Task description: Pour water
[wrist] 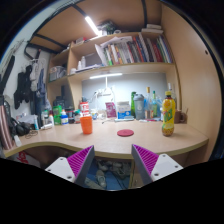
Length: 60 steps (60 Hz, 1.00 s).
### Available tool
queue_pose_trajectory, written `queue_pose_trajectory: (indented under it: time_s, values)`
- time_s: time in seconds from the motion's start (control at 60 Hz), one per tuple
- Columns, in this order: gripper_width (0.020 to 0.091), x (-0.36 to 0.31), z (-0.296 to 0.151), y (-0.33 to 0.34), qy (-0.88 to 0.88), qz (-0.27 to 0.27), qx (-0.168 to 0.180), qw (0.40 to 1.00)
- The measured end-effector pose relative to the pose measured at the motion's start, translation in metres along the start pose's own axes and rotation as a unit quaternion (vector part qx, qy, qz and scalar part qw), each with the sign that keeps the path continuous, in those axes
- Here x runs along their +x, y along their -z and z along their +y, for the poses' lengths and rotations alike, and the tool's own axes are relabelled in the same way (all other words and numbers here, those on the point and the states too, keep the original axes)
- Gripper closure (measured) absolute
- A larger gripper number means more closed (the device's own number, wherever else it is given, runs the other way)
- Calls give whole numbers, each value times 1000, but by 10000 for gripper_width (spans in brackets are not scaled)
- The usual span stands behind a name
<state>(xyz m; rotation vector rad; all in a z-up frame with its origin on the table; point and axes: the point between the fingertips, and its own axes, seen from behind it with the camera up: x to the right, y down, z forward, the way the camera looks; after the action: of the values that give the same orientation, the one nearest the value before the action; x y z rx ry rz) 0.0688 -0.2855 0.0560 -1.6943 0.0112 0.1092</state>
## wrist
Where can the grey shaker bottle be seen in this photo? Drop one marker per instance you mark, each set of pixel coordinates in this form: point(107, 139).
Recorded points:
point(139, 108)

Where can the black headphones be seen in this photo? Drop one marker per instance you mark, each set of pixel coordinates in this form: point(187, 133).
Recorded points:
point(21, 128)

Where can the green glass bottle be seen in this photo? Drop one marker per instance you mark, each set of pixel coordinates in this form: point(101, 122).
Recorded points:
point(132, 103)

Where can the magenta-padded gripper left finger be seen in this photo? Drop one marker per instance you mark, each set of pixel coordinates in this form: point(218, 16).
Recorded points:
point(60, 166)

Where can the dark hanging clothes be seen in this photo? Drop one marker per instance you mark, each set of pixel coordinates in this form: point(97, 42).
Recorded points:
point(23, 86)

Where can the red and white can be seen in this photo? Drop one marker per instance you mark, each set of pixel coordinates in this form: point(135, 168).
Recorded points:
point(84, 108)

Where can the white and blue carton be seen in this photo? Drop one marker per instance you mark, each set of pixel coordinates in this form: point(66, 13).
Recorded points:
point(123, 110)

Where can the dark jar with green cap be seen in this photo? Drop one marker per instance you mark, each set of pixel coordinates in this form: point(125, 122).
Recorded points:
point(77, 117)

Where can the pink striped cloth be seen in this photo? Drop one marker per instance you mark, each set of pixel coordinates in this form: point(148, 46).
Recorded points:
point(5, 126)

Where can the magenta pouch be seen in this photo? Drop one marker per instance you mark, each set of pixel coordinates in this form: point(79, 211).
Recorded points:
point(111, 110)

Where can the brown mug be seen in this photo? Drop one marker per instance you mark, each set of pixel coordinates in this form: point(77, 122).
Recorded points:
point(179, 116)

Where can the under-shelf light strip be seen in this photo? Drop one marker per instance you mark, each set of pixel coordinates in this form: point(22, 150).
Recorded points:
point(106, 75)

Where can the clear bottle with green cap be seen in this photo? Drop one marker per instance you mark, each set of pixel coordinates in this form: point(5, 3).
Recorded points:
point(154, 105)

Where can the yellow iced tea bottle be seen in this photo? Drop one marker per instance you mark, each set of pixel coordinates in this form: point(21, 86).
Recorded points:
point(168, 116)

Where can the flat round red coaster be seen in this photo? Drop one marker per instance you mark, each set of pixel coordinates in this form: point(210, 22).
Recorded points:
point(125, 132)

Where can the ceiling light tube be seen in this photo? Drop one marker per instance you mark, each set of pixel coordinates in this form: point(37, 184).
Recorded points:
point(92, 25)

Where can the white bottle with blue label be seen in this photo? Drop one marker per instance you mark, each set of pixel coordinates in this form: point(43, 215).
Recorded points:
point(64, 118)

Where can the orange plastic cup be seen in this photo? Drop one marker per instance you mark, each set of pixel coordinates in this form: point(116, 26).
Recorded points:
point(86, 126)

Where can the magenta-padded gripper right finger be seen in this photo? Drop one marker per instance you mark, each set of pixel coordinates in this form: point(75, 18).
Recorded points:
point(165, 165)

